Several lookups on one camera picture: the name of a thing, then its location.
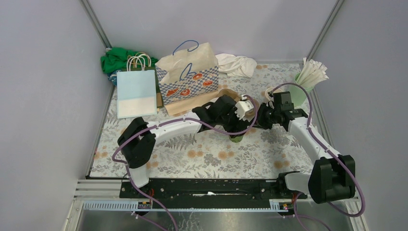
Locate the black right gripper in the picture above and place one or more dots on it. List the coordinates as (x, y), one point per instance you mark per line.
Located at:
(261, 122)

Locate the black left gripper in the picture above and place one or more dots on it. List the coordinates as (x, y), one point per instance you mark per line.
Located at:
(233, 128)

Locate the green paper coffee cup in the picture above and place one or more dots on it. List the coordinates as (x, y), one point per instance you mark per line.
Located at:
(236, 139)

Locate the stack of black paper cups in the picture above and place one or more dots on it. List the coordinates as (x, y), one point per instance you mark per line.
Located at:
(268, 94)

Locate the blue checkered paper bag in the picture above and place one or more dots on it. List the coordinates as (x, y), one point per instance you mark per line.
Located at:
(188, 78)

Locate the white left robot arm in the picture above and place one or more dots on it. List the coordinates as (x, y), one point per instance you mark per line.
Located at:
(222, 114)

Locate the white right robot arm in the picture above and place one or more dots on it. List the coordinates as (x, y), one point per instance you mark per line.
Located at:
(331, 178)

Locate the floral tablecloth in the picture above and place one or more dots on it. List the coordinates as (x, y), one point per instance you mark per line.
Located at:
(209, 154)

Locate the stack of brown cup carriers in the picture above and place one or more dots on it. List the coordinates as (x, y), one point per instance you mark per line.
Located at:
(234, 95)

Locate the green straw holder cup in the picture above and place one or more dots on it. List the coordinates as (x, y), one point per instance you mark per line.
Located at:
(297, 95)

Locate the white cloth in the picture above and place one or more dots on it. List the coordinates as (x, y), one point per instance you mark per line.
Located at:
(236, 66)

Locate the bundle of white wrapped straws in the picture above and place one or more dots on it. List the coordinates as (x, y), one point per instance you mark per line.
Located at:
(312, 73)

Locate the light blue paper bag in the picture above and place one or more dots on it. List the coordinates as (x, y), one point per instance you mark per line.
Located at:
(136, 88)

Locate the green cloth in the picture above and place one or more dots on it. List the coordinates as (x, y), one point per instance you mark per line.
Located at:
(116, 58)

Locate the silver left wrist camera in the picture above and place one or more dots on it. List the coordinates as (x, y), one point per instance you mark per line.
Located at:
(244, 110)

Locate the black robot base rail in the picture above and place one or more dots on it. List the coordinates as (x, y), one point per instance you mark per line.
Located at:
(212, 193)

